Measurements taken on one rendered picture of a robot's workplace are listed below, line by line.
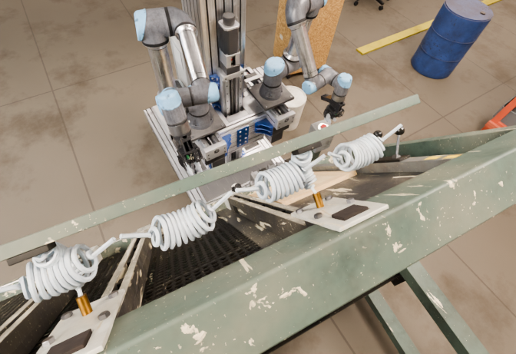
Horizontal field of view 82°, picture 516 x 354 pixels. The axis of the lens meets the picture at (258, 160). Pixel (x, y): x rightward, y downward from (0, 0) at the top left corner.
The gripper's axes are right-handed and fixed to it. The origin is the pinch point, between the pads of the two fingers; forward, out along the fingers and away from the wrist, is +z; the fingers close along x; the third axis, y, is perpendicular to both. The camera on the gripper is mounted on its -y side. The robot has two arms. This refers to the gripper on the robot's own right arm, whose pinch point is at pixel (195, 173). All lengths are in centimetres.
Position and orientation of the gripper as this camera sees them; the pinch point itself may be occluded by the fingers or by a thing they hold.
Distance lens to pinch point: 123.8
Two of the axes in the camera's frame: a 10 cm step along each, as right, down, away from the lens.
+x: 8.5, -4.0, 3.4
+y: 4.9, 3.8, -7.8
